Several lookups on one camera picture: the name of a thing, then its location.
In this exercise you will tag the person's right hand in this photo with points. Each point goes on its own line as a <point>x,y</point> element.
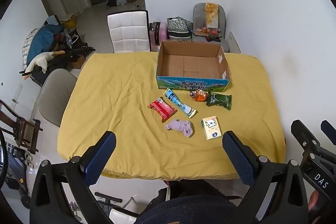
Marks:
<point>315,203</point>

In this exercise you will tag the long blue packet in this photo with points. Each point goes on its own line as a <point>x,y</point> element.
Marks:
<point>178,102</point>

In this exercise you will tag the pink suitcase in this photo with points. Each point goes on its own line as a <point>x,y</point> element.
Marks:
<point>160,32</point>

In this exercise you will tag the dark scooter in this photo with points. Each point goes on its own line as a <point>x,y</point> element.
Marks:
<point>14,163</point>

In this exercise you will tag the black white patterned bag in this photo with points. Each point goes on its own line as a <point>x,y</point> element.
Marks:
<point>178,28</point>

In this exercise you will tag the yellow table cloth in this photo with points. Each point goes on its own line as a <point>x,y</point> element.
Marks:
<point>118,108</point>

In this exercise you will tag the grey seat chair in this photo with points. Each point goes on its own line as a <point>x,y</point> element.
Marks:
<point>223,40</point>

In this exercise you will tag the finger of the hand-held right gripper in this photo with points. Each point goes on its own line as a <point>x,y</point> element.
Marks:
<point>302,134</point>
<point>329,130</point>

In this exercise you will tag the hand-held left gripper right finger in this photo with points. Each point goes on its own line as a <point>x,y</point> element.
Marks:
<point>237,158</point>

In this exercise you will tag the green snack packet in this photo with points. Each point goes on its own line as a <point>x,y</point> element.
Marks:
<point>219,100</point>

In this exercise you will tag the yellow bin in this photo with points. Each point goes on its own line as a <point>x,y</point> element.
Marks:
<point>70,23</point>

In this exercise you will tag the person's dark clothing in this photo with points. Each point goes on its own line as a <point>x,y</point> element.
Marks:
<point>189,208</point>

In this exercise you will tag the white goose plush toy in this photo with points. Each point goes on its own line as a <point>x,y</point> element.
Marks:
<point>39,61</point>

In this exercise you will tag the dark wooden chair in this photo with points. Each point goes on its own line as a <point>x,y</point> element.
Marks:
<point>23,127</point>

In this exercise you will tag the cardboard box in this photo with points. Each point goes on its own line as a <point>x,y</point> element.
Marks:
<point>189,66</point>

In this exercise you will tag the white padded chair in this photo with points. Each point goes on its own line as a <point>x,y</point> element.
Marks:
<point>127,29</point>

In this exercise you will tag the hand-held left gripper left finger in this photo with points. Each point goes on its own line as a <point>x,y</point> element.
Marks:
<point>101,158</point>

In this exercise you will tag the blue clothing pile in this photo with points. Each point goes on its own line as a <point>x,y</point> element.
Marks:
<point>43,40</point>

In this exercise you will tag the plaid cloth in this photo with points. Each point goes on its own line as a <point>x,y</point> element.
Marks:
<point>28,43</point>

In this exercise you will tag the purple cloth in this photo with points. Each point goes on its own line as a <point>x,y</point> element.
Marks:
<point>179,127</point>

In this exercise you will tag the beige chair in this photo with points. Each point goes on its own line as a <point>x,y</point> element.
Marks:
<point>56,92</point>

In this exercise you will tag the yellow tissue pack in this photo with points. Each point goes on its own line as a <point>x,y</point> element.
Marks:
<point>211,128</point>

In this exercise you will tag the red snack packet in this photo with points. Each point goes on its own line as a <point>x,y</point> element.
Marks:
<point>162,109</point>

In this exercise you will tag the white flat panel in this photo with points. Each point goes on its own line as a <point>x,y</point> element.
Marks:
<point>234,43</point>

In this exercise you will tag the orange snack packet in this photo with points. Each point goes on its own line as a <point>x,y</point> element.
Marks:
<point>199,96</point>

